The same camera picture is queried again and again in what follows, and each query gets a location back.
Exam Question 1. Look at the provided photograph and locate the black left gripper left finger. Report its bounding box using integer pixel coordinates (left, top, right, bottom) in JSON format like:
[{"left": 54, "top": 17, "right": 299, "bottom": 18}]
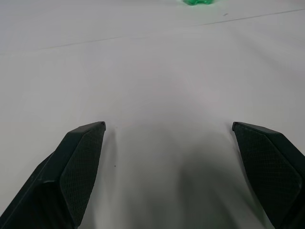
[{"left": 0, "top": 121, "right": 107, "bottom": 229}]

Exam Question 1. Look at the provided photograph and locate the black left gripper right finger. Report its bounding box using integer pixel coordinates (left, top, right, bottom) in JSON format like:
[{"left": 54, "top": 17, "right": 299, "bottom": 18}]
[{"left": 232, "top": 121, "right": 305, "bottom": 229}]

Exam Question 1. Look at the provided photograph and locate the green object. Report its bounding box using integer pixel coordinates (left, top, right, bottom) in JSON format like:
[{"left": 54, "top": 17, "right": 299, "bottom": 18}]
[{"left": 182, "top": 0, "right": 213, "bottom": 6}]

